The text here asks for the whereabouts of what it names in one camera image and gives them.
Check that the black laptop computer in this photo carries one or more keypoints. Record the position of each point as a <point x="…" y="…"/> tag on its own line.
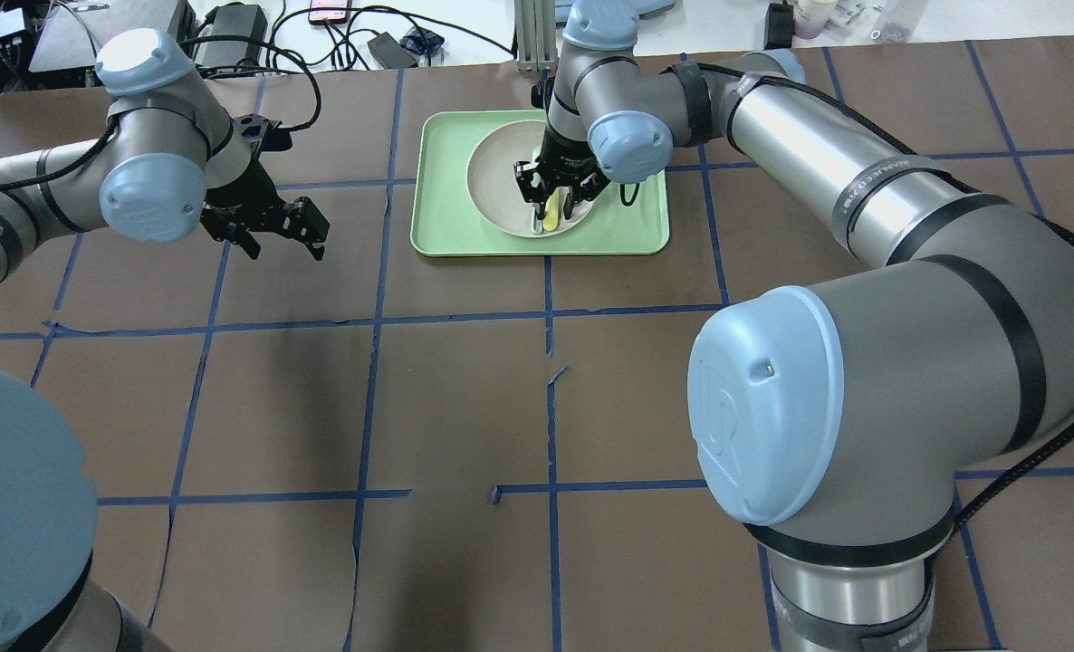
<point x="74" y="32"/>

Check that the black power adapter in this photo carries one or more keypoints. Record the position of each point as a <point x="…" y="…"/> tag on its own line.
<point x="233" y="19"/>

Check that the smartphone on bench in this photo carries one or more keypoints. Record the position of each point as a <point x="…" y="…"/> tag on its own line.
<point x="329" y="12"/>

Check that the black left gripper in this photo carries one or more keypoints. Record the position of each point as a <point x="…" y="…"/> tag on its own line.
<point x="245" y="194"/>

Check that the yellow plastic fork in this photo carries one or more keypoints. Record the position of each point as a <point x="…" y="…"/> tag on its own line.
<point x="550" y="216"/>

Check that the pale green plastic spoon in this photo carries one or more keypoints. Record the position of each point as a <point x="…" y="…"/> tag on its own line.
<point x="538" y="216"/>

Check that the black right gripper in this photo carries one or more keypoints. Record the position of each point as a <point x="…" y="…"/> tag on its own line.
<point x="562" y="151"/>

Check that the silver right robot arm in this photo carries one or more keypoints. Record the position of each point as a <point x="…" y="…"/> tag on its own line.
<point x="852" y="426"/>

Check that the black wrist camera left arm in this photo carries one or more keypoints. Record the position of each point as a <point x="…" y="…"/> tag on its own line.
<point x="263" y="135"/>

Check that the aluminium frame post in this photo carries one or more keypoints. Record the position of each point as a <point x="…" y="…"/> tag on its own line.
<point x="534" y="32"/>

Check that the beige round plate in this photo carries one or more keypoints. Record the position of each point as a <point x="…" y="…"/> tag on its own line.
<point x="493" y="188"/>

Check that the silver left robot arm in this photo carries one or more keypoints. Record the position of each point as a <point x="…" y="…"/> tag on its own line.
<point x="171" y="160"/>

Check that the light green plastic tray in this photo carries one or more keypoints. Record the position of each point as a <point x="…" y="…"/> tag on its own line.
<point x="446" y="222"/>

